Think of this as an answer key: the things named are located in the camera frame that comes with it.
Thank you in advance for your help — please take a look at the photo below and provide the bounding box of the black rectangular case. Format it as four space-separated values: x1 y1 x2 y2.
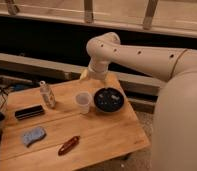
15 105 45 120

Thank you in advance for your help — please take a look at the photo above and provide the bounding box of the blue sponge cloth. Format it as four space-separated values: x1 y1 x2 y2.
21 127 46 147

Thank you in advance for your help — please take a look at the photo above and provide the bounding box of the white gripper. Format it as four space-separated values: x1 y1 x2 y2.
80 69 106 80

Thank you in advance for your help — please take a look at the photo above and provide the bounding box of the translucent plastic cup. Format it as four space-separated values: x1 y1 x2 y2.
75 92 92 114

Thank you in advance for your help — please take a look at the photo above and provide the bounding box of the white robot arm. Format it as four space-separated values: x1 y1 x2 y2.
86 32 197 171

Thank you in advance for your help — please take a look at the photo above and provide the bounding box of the small clear plastic bottle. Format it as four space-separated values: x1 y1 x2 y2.
39 81 56 108

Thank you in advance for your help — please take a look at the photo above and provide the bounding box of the black round bowl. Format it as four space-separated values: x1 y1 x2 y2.
93 87 124 113

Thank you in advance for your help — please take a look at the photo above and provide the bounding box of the red-brown pocket knife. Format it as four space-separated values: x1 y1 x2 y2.
58 136 80 156

